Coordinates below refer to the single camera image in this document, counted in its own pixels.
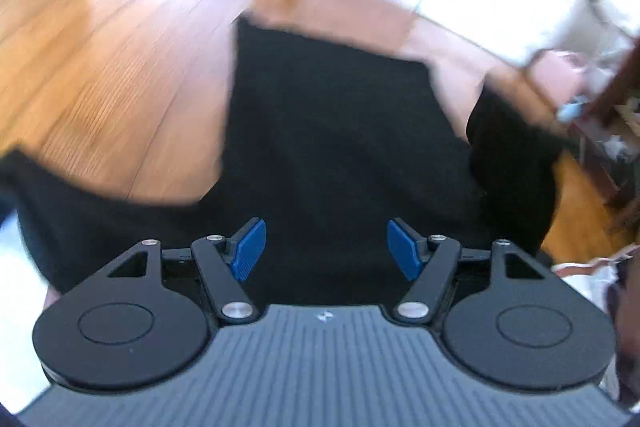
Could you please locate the black garment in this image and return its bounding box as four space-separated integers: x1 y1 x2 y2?
0 14 573 308

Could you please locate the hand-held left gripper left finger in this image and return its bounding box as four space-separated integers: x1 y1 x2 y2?
107 217 267 325

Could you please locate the dark wooden shelf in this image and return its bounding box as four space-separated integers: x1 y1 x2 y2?
555 36 640 223

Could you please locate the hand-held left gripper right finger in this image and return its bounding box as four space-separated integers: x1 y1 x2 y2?
387 217 547 326

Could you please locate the white cloth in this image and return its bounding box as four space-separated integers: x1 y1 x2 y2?
552 244 640 310

